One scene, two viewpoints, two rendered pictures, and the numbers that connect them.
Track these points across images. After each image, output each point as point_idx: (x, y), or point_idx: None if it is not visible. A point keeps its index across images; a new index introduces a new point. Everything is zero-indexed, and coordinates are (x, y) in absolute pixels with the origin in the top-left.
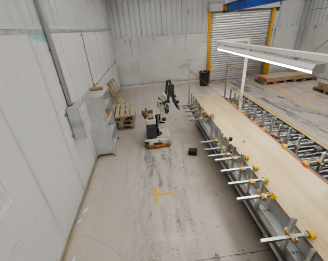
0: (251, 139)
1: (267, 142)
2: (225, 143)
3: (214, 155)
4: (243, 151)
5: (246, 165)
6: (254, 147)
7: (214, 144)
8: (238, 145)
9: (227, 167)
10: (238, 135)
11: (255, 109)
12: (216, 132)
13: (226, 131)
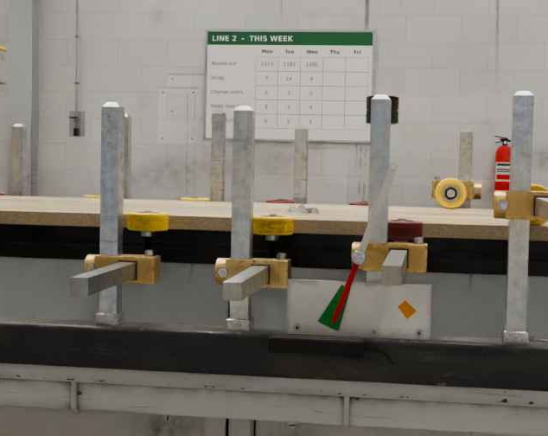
0: (285, 209)
1: (358, 208)
2: (269, 227)
3: (396, 259)
4: (435, 221)
5: (542, 283)
6: (400, 214)
7: (108, 325)
8: (335, 217)
9: (474, 353)
10: (200, 210)
11: (20, 131)
12: (120, 181)
13: (94, 210)
